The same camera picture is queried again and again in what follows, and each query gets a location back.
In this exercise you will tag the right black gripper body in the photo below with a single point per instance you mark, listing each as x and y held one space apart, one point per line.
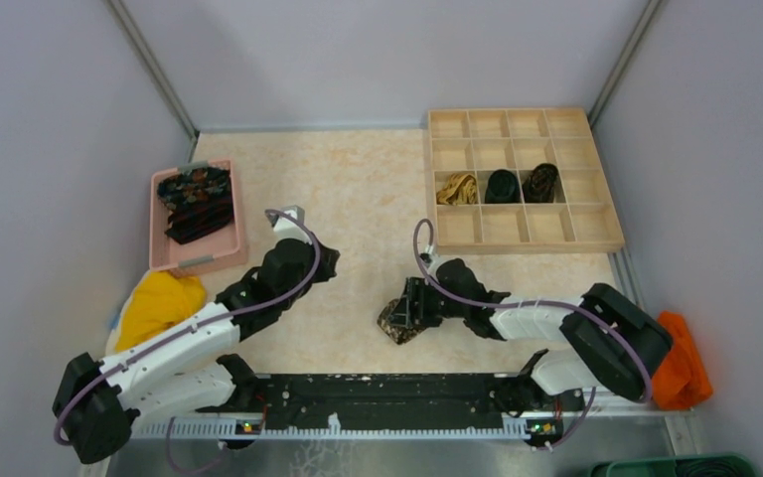
432 307

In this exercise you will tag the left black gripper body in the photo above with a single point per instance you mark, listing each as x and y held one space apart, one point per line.
325 272

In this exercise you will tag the brown floral patterned tie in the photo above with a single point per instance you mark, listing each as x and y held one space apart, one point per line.
399 321

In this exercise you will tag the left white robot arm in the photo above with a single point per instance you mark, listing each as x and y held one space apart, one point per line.
100 402

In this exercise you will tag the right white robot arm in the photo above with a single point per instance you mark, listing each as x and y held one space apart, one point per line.
605 339

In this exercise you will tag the dark ties in basket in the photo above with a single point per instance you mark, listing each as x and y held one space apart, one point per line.
199 202

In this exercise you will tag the pink plastic basket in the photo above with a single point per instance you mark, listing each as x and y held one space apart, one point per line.
222 249

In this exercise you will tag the rolled yellow tie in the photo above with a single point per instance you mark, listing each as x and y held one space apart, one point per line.
459 189

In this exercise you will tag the yellow cloth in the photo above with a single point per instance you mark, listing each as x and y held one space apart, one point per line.
159 302

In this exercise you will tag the rolled dark green tie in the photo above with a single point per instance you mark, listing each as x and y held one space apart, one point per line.
503 187

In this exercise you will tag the rolled brown patterned tie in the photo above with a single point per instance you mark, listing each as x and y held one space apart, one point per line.
539 187

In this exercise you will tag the wooden compartment tray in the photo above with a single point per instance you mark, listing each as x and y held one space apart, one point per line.
581 219

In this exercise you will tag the orange cloth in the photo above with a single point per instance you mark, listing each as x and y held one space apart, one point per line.
681 381

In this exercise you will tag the green bin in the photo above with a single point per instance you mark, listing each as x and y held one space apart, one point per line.
729 464

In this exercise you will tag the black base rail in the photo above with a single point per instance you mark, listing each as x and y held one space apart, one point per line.
395 401

